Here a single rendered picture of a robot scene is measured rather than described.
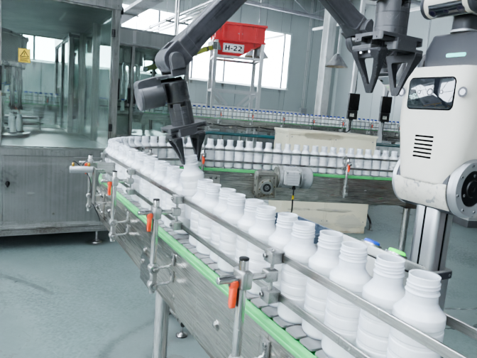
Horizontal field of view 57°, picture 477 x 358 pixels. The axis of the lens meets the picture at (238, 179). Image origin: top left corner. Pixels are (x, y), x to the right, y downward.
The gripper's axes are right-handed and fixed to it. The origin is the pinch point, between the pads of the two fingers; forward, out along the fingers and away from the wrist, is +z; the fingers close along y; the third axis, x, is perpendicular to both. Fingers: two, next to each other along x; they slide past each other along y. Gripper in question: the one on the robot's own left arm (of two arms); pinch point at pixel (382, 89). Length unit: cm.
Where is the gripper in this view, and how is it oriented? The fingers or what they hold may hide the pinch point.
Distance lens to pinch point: 84.4
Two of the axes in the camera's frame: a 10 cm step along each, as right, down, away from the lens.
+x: -4.6, -1.7, 8.7
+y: 8.8, 0.0, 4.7
